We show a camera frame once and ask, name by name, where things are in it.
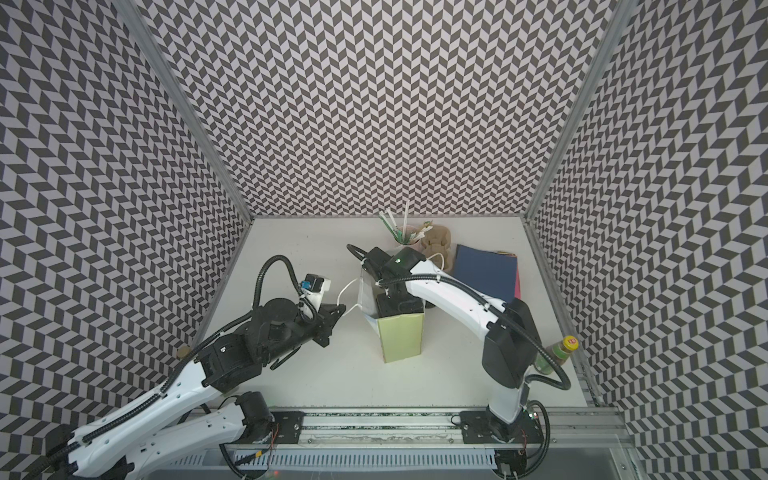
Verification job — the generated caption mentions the yellow liquid bottle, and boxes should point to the yellow liquid bottle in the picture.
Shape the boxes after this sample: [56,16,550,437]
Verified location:
[176,345,191,360]

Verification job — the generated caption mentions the yellow cap green bottle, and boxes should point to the yellow cap green bottle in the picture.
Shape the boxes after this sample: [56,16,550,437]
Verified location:
[534,335,580,375]

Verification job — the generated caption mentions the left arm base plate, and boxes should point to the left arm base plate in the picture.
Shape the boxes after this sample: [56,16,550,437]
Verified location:
[270,410,305,445]

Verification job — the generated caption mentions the illustrated green paper gift bag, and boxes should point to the illustrated green paper gift bag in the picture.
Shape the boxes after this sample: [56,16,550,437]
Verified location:
[336,244,428,363]

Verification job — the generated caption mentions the stack of brown cup carriers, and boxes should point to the stack of brown cup carriers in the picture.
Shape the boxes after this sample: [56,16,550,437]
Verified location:
[420,225,454,272]

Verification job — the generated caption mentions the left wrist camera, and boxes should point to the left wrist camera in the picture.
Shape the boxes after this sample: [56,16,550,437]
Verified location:
[300,273,331,309]

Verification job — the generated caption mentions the pink napkin stack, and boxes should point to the pink napkin stack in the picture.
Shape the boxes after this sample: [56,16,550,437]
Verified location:
[513,256,522,299]

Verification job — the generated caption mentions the pink metal bucket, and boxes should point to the pink metal bucket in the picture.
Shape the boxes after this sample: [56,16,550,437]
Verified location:
[395,225,420,246]

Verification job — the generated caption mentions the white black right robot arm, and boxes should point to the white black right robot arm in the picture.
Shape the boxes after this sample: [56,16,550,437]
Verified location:
[347,244,572,443]

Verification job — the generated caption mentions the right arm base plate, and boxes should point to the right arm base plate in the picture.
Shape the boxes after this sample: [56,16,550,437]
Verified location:
[458,409,544,445]

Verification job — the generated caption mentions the white wrapped straw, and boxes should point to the white wrapped straw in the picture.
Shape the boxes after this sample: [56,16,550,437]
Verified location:
[402,199,411,234]

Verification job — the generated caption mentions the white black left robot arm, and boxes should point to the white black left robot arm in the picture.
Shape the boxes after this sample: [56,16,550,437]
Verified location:
[26,298,346,479]

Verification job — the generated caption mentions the aluminium front rail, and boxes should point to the aluminium front rail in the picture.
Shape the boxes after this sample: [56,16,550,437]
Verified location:
[128,406,625,448]

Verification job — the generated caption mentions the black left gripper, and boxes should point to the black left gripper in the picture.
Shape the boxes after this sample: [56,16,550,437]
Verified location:
[260,304,346,367]

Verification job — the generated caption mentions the dark blue napkin stack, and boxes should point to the dark blue napkin stack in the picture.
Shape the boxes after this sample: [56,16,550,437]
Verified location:
[452,245,516,302]

